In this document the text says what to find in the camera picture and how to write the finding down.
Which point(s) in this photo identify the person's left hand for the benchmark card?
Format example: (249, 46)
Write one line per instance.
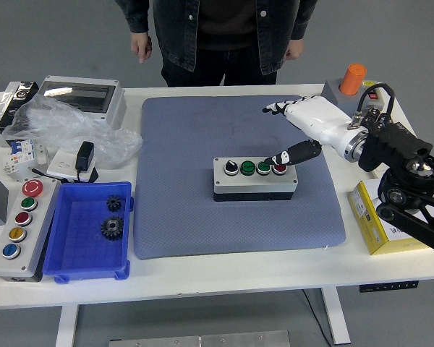
(295, 50)

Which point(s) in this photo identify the black table control panel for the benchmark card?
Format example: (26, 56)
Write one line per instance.
(388, 286)

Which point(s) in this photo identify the grey distribution box clear cover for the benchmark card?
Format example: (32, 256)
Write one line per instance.
(76, 94)

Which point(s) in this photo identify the orange cylinder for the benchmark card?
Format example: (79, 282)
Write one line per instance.
(352, 79)

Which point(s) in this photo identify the white wall socket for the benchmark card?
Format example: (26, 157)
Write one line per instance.
(61, 162)

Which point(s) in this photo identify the grey-blue padded mat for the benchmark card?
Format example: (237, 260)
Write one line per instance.
(188, 217)

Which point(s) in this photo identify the black power adapter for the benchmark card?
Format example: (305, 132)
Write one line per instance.
(85, 155)

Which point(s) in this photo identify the white table leg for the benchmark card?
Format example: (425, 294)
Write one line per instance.
(67, 325)
(336, 318)

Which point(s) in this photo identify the grey four-button control box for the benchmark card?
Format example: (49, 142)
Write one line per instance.
(253, 184)

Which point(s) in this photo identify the yellow cardboard box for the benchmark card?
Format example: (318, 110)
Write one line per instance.
(365, 217)

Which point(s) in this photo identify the grey metal floor plate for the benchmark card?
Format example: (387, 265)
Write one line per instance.
(202, 339)

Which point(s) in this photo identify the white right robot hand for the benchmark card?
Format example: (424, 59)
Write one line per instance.
(318, 115)

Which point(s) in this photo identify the clear plastic bag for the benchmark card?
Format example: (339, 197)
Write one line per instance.
(58, 123)

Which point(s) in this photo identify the large black gear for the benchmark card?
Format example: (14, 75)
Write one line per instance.
(112, 227)

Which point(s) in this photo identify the white circuit breaker blue levers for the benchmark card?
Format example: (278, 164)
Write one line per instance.
(21, 153)

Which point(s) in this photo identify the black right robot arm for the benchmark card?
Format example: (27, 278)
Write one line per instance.
(394, 144)

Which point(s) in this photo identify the person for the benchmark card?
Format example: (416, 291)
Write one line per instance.
(220, 36)

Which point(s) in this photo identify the plain white breaker module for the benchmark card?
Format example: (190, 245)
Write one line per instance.
(42, 153)

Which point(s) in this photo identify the person's right hand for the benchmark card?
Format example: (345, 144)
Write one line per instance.
(141, 47)

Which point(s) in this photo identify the small black gear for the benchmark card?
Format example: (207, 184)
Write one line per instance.
(114, 203)

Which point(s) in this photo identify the blue plastic bin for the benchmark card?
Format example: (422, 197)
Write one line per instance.
(83, 253)

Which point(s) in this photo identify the grey five-button control box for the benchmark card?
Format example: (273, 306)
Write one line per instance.
(32, 235)

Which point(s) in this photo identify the grey square base block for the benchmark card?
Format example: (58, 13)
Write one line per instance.
(332, 89)

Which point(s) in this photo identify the white switch box red button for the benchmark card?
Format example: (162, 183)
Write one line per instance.
(374, 96)

